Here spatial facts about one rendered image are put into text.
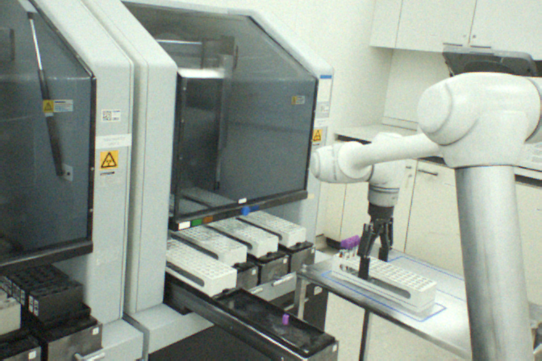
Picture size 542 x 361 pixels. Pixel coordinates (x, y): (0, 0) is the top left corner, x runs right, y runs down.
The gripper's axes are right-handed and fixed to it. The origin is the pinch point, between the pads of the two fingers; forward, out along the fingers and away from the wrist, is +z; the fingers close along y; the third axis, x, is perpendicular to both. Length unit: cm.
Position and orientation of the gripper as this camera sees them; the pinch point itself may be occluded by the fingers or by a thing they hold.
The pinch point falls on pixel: (373, 267)
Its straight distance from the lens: 178.9
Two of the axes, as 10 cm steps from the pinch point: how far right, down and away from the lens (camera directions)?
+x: -7.4, -2.1, 6.4
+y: 6.7, -1.0, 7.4
